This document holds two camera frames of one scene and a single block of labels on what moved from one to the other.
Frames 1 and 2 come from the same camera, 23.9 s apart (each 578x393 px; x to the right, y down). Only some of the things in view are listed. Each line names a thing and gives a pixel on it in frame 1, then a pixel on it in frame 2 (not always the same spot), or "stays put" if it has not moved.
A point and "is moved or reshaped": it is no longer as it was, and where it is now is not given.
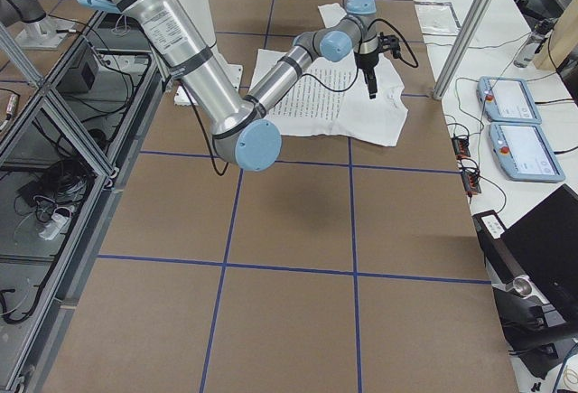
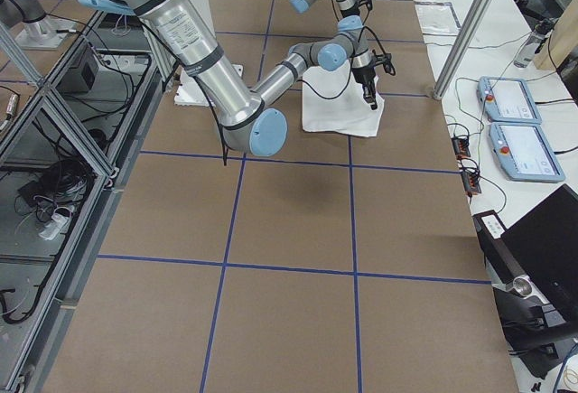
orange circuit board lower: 470,182 stays put
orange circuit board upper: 461,147 stays put
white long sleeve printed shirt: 330,99 is moved or reshaped
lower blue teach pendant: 523,154 stays put
